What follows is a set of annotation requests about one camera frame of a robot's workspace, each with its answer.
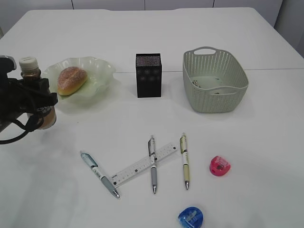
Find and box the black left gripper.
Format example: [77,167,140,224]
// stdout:
[0,71,59,133]

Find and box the brown Nescafe coffee bottle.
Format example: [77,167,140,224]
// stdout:
[19,57,57,130]

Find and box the sugared bread roll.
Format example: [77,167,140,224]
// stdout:
[57,66,88,96]

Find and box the clear plastic ruler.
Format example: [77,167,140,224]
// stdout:
[110,142,180,188]

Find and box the blue pencil sharpener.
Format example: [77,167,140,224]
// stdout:
[178,207,204,228]

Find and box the pink pencil sharpener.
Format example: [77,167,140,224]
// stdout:
[209,156,231,177]

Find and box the green wavy glass plate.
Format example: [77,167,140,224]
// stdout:
[41,57,116,104]

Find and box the blue grey ballpoint pen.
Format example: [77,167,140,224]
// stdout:
[80,150,120,199]

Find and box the black mesh pen holder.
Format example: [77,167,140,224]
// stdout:
[135,53,162,98]

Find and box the olive green ballpoint pen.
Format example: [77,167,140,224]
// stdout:
[180,133,190,190]

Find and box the green plastic woven basket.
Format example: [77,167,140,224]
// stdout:
[183,47,249,113]

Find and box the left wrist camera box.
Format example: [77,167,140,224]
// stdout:
[0,55,17,73]

